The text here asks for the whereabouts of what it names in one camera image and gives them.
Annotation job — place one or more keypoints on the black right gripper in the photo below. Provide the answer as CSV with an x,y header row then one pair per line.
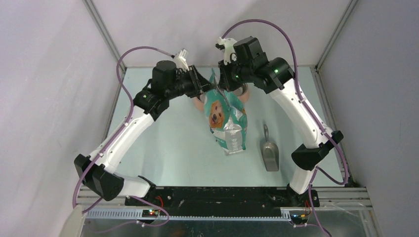
x,y
225,82

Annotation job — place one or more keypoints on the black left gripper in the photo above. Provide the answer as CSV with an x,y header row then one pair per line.
x,y
199,86

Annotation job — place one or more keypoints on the green pet food bag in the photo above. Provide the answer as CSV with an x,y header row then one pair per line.
x,y
227,118

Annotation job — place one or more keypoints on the metal food scoop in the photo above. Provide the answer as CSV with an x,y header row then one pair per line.
x,y
269,152

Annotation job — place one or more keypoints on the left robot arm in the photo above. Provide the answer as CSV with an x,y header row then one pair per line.
x,y
97,171

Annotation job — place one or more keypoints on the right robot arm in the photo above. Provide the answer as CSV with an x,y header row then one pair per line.
x,y
245,62

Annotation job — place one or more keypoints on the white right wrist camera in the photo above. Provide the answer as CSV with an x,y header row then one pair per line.
x,y
227,46

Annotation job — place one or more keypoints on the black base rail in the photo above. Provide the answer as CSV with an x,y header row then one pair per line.
x,y
235,202

